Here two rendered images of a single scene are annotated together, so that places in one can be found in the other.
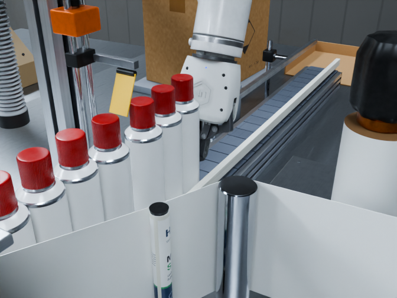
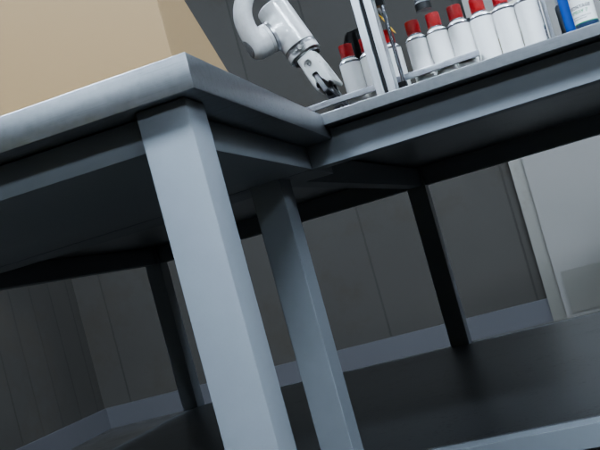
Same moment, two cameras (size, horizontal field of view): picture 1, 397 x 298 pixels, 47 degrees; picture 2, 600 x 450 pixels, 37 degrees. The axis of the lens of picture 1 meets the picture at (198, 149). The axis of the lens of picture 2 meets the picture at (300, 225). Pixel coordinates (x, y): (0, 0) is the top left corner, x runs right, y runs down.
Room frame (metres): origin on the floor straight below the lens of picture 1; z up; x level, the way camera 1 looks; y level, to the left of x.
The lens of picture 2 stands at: (1.32, 2.10, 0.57)
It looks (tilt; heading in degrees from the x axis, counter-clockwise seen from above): 3 degrees up; 257
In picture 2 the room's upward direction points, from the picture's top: 15 degrees counter-clockwise
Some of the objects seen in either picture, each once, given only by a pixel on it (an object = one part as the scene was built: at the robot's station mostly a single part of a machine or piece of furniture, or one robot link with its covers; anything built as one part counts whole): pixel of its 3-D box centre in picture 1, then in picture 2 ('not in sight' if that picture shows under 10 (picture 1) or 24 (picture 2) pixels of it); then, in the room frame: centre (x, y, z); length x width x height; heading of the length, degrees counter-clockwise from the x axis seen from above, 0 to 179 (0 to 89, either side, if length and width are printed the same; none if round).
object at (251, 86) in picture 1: (230, 101); (266, 123); (0.85, -0.06, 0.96); 1.07 x 0.01 x 0.01; 149
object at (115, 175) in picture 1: (113, 190); (422, 62); (0.49, 0.11, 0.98); 0.05 x 0.05 x 0.20
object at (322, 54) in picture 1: (338, 62); not in sight; (1.44, -0.46, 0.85); 0.30 x 0.26 x 0.04; 149
